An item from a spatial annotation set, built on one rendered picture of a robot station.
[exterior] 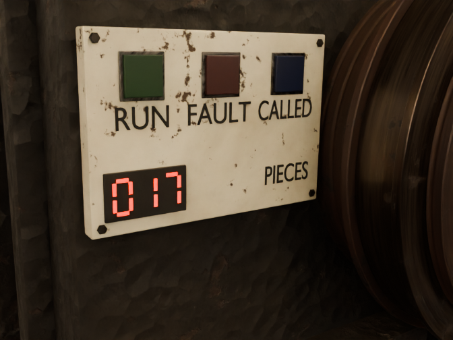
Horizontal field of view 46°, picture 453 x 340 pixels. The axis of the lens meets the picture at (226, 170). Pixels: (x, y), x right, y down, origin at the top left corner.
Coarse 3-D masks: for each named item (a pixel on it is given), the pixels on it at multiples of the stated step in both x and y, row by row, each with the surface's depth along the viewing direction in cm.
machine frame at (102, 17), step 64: (0, 0) 49; (64, 0) 43; (128, 0) 46; (192, 0) 49; (256, 0) 53; (320, 0) 57; (0, 64) 52; (64, 64) 44; (0, 128) 69; (64, 128) 46; (0, 192) 70; (64, 192) 48; (0, 256) 72; (64, 256) 51; (128, 256) 51; (192, 256) 55; (256, 256) 60; (320, 256) 65; (0, 320) 74; (64, 320) 53; (128, 320) 52; (192, 320) 56; (256, 320) 61; (320, 320) 67; (384, 320) 71
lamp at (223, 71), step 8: (208, 56) 48; (216, 56) 49; (224, 56) 49; (232, 56) 50; (208, 64) 49; (216, 64) 49; (224, 64) 49; (232, 64) 50; (208, 72) 49; (216, 72) 49; (224, 72) 50; (232, 72) 50; (208, 80) 49; (216, 80) 49; (224, 80) 50; (232, 80) 50; (208, 88) 49; (216, 88) 50; (224, 88) 50; (232, 88) 50
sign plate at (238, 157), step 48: (96, 48) 43; (144, 48) 45; (192, 48) 48; (240, 48) 51; (288, 48) 54; (96, 96) 44; (192, 96) 49; (240, 96) 52; (288, 96) 55; (96, 144) 45; (144, 144) 47; (192, 144) 50; (240, 144) 53; (288, 144) 56; (96, 192) 46; (144, 192) 48; (192, 192) 51; (240, 192) 54; (288, 192) 58
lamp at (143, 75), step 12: (132, 60) 45; (144, 60) 45; (156, 60) 46; (132, 72) 45; (144, 72) 45; (156, 72) 46; (132, 84) 45; (144, 84) 46; (156, 84) 46; (132, 96) 45; (144, 96) 46; (156, 96) 46
